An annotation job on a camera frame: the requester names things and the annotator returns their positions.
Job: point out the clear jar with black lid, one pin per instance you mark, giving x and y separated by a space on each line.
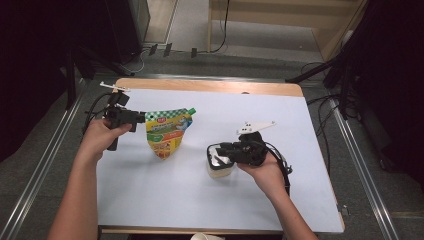
218 168

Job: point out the white paper sheet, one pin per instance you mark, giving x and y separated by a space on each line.
206 200

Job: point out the white cup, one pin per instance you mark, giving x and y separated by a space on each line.
206 237

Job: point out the long metal floor rail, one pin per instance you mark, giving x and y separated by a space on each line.
360 170
40 170

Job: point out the black metal stand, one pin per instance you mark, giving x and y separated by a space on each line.
70 86

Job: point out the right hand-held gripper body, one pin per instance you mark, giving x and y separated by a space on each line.
253 150

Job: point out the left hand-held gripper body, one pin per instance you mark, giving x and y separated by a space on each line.
120 116

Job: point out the wooden table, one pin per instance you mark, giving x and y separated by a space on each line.
206 86

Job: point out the short metal floor rail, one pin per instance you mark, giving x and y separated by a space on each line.
200 77

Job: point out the black cabinet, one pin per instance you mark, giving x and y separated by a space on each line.
123 26

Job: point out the light wooden furniture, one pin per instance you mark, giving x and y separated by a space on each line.
283 15

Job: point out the person's left hand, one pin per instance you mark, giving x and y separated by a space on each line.
98 138

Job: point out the black stand leg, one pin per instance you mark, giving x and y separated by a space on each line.
310 71

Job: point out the green yellow spout pouch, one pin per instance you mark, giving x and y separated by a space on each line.
166 133

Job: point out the person's right hand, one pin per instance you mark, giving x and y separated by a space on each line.
270 178

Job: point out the black curtain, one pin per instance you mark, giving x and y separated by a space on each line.
30 66
393 83

